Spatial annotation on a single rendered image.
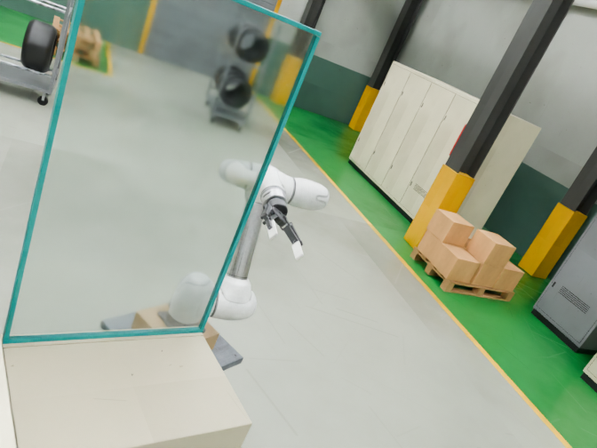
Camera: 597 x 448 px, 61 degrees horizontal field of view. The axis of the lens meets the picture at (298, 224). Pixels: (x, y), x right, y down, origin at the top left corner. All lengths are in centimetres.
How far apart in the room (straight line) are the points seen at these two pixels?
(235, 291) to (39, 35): 525
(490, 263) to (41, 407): 592
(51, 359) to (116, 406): 21
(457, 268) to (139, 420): 543
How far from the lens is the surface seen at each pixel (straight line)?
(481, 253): 669
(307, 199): 189
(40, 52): 712
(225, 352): 265
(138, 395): 141
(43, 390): 138
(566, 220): 887
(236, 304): 245
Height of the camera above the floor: 225
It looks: 21 degrees down
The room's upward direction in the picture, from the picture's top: 24 degrees clockwise
